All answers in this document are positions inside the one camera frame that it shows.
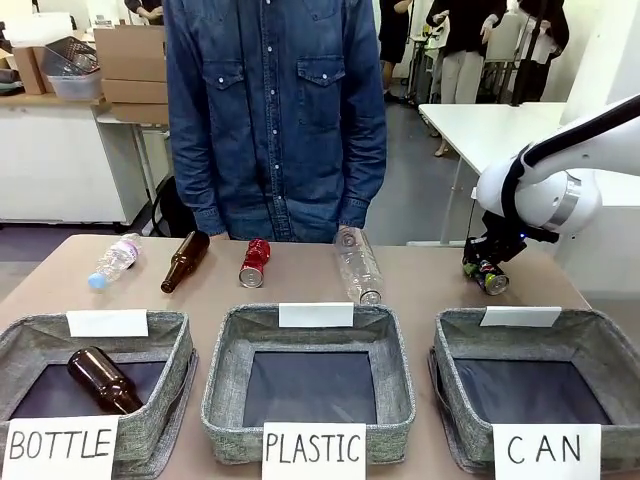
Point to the bystander in black dress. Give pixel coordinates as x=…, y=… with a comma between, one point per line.
x=394, y=30

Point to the white paper sign BOTTLE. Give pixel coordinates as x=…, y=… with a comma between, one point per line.
x=60, y=447

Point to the white cabinet counter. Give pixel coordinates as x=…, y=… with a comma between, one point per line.
x=60, y=160

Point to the white foam box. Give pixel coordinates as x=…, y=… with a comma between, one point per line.
x=35, y=27

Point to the person's left denim forearm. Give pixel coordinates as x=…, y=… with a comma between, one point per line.
x=367, y=170

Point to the person's right denim forearm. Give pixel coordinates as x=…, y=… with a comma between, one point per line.
x=197, y=170

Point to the white paper sign CAN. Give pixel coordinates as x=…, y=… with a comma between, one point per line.
x=545, y=450

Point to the small brown cardboard box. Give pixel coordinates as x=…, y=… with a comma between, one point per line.
x=31, y=70

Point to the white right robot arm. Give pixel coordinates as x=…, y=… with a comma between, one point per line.
x=542, y=197

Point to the wide brown glass bottle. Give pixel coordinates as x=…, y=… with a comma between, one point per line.
x=105, y=382

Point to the person in denim shirt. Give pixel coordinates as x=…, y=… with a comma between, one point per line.
x=277, y=110

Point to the dark blue soda can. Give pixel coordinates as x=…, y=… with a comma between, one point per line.
x=492, y=284

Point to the bystander in black clothes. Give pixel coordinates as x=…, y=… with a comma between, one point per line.
x=542, y=40

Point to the grey fabric basket labelled plastic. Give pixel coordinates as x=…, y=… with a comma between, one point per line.
x=225, y=380

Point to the white background table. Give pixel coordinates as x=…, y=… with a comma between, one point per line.
x=480, y=130

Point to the flat brown cardboard box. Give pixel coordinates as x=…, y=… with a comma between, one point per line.
x=135, y=91

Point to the slim brown glass bottle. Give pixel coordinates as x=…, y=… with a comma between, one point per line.
x=186, y=259

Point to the clear plastic storage bin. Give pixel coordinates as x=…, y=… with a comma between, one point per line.
x=72, y=67

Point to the blank white card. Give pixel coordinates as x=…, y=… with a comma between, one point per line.
x=316, y=315
x=520, y=316
x=107, y=323

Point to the grey fabric basket labelled bottle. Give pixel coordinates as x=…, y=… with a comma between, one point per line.
x=165, y=360

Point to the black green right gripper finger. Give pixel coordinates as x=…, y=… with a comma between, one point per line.
x=492, y=265
x=469, y=262

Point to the crushed red soda can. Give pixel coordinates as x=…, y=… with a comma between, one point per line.
x=255, y=262

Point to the white paper sign PLASTIC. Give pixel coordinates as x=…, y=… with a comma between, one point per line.
x=313, y=450

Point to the small blue-capped plastic bottle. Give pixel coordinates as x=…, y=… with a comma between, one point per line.
x=117, y=260

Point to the bystander in beige trousers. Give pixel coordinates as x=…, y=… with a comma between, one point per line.
x=462, y=45

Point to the large brown cardboard box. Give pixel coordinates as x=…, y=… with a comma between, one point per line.
x=130, y=52

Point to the large clear plastic bottle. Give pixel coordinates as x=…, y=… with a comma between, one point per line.
x=357, y=267

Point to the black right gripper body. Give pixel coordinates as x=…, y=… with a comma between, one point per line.
x=495, y=240

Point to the grey fabric basket labelled can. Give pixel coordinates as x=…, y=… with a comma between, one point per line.
x=450, y=350

